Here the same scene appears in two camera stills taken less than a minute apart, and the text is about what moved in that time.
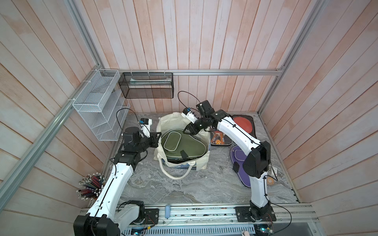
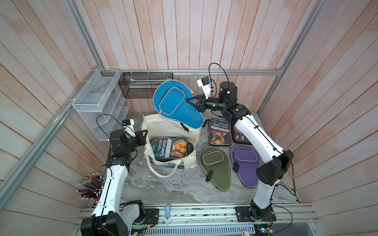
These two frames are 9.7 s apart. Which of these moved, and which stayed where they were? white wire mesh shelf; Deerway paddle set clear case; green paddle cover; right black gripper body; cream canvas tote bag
Moved: green paddle cover; right black gripper body; cream canvas tote bag
Stayed: white wire mesh shelf; Deerway paddle set clear case
